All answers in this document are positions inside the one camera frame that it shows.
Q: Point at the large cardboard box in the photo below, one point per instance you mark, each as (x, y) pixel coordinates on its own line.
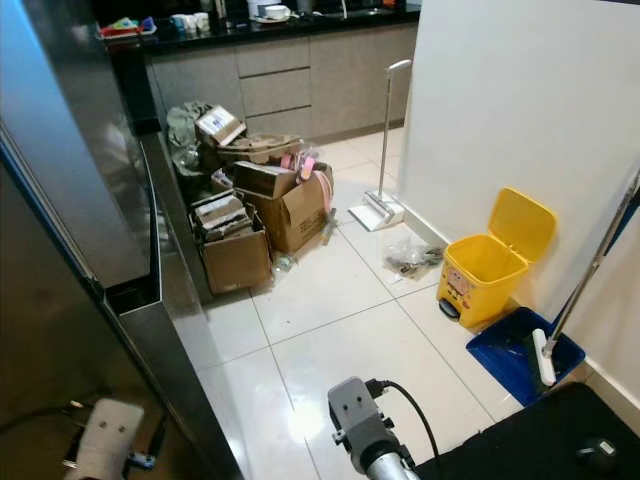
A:
(295, 215)

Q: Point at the small cardboard box with papers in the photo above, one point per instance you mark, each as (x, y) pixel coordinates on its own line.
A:
(238, 262)

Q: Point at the cardboard box with white label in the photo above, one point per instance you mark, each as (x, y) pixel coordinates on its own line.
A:
(245, 135)

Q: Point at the white cups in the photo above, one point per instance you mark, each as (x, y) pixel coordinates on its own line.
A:
(190, 22)

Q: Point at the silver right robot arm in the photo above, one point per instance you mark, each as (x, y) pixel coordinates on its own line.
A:
(390, 468)

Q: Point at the yellow pedal bin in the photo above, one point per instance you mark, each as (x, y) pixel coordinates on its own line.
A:
(480, 275)

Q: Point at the red tray with items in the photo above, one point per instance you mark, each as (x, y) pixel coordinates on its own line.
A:
(125, 28)

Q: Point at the white bowl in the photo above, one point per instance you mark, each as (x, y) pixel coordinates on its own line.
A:
(270, 12)

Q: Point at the blue plastic tray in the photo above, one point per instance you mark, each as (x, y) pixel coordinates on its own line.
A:
(505, 355)

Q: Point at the grey cabinet with black countertop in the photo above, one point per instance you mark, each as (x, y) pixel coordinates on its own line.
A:
(360, 75)

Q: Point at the crumpled clear plastic bag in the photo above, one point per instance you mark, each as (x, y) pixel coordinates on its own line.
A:
(413, 257)

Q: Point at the clear plastic bottle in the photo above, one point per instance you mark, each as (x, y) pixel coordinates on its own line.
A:
(285, 264)

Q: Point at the green grey bag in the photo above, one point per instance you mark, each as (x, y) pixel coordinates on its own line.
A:
(185, 122)

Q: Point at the silver two-door fridge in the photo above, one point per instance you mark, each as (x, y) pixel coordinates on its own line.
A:
(80, 200)

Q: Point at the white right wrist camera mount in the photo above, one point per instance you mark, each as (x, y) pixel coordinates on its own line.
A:
(357, 415)

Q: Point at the black floor mat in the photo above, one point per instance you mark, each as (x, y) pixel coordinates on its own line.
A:
(520, 440)

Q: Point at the mop with white head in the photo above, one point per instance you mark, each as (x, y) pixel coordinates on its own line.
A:
(544, 360)

